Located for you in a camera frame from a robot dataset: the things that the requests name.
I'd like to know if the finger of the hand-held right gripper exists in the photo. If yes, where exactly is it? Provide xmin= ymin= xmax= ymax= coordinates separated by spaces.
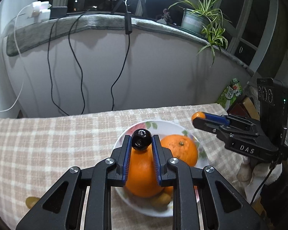
xmin=192 ymin=118 xmax=258 ymax=139
xmin=205 ymin=113 xmax=261 ymax=133

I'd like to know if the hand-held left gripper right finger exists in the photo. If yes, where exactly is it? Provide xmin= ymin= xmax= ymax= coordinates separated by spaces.
xmin=151 ymin=135 xmax=270 ymax=230

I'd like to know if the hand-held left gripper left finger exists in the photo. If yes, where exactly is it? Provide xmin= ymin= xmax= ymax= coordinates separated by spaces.
xmin=16 ymin=135 xmax=132 ymax=230

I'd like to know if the small mandarin orange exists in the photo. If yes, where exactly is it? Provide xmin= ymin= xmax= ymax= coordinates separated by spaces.
xmin=191 ymin=111 xmax=207 ymax=121

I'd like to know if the large orange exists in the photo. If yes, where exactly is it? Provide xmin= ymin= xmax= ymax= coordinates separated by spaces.
xmin=123 ymin=149 xmax=165 ymax=198

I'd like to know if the shiny dark plum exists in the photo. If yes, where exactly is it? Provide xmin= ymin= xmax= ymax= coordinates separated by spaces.
xmin=131 ymin=129 xmax=151 ymax=151

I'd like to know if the orange with green stem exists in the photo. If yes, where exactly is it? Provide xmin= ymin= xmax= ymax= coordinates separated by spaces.
xmin=160 ymin=135 xmax=199 ymax=168

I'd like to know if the white floral plate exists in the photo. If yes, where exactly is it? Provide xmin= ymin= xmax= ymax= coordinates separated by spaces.
xmin=113 ymin=120 xmax=208 ymax=217

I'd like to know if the brown longan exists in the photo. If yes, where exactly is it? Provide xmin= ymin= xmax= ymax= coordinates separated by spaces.
xmin=151 ymin=193 xmax=171 ymax=208

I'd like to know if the person's right forearm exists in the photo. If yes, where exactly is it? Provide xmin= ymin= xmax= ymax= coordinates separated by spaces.
xmin=259 ymin=165 xmax=288 ymax=228

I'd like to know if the person's right hand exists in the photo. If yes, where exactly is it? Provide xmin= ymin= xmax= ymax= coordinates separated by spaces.
xmin=236 ymin=157 xmax=282 ymax=197

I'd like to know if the tan box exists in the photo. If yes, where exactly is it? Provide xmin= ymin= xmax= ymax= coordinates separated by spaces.
xmin=242 ymin=97 xmax=260 ymax=119

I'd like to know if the dark red box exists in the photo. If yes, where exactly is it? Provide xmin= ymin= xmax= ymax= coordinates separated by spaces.
xmin=227 ymin=102 xmax=251 ymax=119

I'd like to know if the green printed box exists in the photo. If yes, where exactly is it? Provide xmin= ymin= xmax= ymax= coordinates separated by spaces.
xmin=217 ymin=78 xmax=244 ymax=111

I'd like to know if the beige plaid cloth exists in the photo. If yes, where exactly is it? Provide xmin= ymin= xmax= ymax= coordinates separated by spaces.
xmin=0 ymin=103 xmax=267 ymax=230

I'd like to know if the potted spider plant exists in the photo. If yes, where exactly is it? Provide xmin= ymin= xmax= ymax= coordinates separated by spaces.
xmin=167 ymin=0 xmax=232 ymax=67

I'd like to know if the green plum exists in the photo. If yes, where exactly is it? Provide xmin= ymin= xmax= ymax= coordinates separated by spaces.
xmin=26 ymin=196 xmax=40 ymax=209

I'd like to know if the small purple plant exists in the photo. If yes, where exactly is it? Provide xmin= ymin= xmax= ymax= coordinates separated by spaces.
xmin=156 ymin=8 xmax=175 ymax=25

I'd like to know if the black hanging device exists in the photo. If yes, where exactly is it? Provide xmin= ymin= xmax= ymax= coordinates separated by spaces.
xmin=125 ymin=12 xmax=133 ymax=35

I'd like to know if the black box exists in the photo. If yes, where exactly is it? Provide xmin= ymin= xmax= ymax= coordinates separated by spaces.
xmin=50 ymin=6 xmax=68 ymax=19

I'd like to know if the white power adapter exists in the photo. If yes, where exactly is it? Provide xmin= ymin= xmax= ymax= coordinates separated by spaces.
xmin=26 ymin=1 xmax=52 ymax=22

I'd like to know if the black cable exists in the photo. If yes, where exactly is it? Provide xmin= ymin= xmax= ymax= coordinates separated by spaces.
xmin=110 ymin=34 xmax=130 ymax=111
xmin=68 ymin=10 xmax=90 ymax=115
xmin=47 ymin=18 xmax=70 ymax=116

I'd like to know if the white window frame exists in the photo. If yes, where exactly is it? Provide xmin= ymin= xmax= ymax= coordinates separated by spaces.
xmin=38 ymin=0 xmax=279 ymax=72

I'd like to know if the white cable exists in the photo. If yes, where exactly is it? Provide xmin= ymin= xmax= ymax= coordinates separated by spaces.
xmin=0 ymin=5 xmax=36 ymax=113

